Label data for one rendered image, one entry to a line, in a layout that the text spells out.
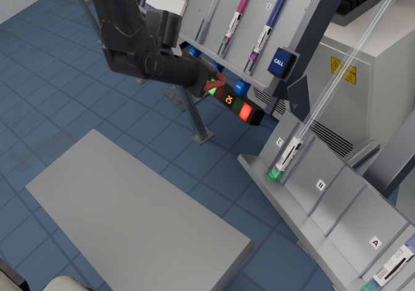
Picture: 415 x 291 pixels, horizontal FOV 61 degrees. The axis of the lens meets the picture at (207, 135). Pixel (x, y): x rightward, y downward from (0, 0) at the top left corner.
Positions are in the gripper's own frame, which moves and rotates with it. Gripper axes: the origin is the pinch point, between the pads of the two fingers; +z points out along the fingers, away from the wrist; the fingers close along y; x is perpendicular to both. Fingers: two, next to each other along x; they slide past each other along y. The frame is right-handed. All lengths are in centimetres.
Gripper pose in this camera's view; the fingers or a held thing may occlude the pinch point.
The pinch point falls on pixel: (222, 80)
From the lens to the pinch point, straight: 80.1
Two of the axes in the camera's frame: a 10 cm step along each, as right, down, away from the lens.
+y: -5.4, -5.2, 6.6
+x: -3.9, 8.5, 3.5
